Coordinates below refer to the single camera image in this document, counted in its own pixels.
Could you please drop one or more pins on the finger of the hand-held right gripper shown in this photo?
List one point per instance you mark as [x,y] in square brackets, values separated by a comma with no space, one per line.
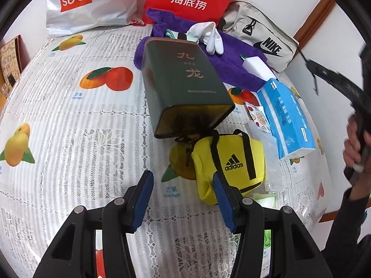
[339,78]
[366,60]

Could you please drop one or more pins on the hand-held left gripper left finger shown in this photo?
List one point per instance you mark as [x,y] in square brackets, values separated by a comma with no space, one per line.
[142,202]

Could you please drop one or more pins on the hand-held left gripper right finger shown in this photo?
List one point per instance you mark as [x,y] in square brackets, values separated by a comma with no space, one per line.
[223,202]

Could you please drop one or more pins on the yellow mini duffel bag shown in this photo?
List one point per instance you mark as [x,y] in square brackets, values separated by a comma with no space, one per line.
[208,162]

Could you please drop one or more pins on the blue tissue pack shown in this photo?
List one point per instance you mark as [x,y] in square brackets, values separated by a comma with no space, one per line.
[287,115]

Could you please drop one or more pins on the white sponge block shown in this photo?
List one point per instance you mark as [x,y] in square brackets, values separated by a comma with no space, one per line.
[255,65]

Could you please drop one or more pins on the dark green box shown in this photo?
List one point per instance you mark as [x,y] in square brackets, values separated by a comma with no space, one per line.
[179,87]

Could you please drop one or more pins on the white glove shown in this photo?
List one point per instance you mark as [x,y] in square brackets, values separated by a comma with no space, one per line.
[214,39]

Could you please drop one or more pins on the mint green cloth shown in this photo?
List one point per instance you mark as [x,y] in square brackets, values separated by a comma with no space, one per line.
[191,37]

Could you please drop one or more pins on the person's right forearm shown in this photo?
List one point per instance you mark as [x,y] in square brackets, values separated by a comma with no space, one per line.
[347,231]

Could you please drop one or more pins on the person's right hand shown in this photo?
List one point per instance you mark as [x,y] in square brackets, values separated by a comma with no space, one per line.
[350,147]

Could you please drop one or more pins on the green tissue pack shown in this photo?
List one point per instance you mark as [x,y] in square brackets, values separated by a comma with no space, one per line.
[266,202]

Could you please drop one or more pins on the clear plastic bag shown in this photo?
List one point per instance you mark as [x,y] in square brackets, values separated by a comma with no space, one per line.
[274,173]

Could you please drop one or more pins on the small patterned snack packet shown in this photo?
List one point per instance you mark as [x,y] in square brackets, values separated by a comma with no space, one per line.
[258,118]

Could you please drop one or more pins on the grey waist bag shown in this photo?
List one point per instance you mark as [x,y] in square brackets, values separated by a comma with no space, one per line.
[260,31]

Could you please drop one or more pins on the fruit print tablecloth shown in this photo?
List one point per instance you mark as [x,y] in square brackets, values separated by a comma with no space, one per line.
[72,139]

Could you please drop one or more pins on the purple towel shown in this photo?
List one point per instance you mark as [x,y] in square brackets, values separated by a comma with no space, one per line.
[232,69]

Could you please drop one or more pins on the patterned brown box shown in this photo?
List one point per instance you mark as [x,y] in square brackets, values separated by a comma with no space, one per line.
[11,55]

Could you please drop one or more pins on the white plastic shopping bag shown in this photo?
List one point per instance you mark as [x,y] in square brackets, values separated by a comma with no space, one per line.
[110,5]

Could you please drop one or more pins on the brown wooden door frame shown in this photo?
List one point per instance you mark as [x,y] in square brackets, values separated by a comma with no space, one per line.
[318,14]

